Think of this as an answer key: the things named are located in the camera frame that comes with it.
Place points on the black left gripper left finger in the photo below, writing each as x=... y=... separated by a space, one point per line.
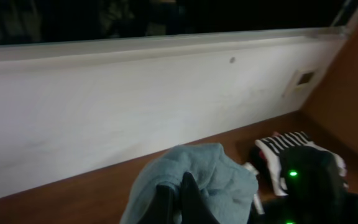
x=160 y=210

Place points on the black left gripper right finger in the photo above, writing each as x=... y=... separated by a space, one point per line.
x=193 y=208

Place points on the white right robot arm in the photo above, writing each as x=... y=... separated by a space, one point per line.
x=291 y=210

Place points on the light blue t-shirt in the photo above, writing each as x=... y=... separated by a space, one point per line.
x=226 y=187

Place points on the black white striped garment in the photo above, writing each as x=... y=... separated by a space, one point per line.
x=299 y=168

